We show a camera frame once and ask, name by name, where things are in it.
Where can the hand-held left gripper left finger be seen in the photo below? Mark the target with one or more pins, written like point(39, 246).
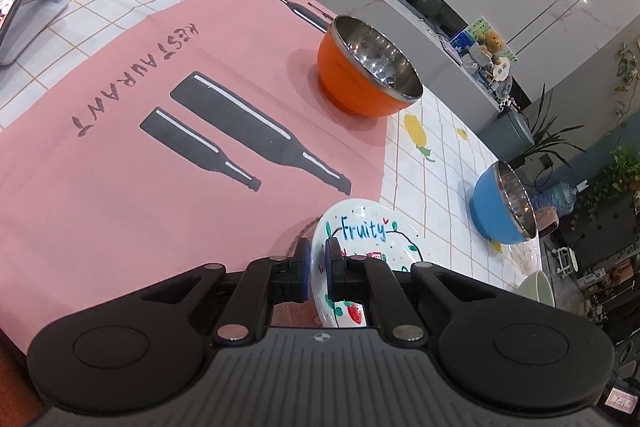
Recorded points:
point(300, 274)

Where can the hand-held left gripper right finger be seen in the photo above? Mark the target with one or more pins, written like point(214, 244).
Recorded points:
point(332, 268)

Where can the white printed plate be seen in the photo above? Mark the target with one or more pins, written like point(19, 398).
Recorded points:
point(370, 217)

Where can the blue steel bowl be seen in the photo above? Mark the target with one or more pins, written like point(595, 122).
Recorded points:
point(492, 207)

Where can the orange steel bowl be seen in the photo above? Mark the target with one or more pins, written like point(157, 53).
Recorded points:
point(345, 77)

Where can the floral glass plate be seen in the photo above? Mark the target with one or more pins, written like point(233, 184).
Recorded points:
point(527, 259)

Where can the green ceramic bowl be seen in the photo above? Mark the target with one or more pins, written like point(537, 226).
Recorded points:
point(537, 289)

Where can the lemon print checked tablecloth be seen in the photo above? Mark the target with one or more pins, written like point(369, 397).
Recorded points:
point(440, 167)

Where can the pink printed placemat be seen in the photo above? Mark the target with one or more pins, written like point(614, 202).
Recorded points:
point(100, 207)

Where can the pink appliance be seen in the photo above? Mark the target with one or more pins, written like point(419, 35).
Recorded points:
point(547, 219)

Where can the large water bottle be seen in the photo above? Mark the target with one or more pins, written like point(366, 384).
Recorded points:
point(552, 199)

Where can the green potted plant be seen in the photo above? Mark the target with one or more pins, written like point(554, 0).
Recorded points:
point(547, 137)

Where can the colourful toy box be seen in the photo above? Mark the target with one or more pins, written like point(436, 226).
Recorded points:
point(482, 47)

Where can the leafy climbing plant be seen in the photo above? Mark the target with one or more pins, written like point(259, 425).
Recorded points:
point(617, 172)

